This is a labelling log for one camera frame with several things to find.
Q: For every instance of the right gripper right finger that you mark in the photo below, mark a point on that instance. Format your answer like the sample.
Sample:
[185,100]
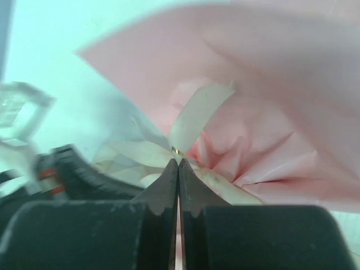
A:
[218,235]

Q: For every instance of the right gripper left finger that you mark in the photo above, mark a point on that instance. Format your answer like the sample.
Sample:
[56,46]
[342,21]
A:
[39,232]

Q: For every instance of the cream ribbon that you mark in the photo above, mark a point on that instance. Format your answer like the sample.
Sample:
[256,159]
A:
[139,161]

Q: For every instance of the pink wrapping paper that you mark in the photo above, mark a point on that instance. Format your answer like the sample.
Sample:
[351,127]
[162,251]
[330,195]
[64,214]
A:
[290,131]

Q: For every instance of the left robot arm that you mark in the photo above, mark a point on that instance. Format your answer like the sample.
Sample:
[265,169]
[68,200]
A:
[62,172]

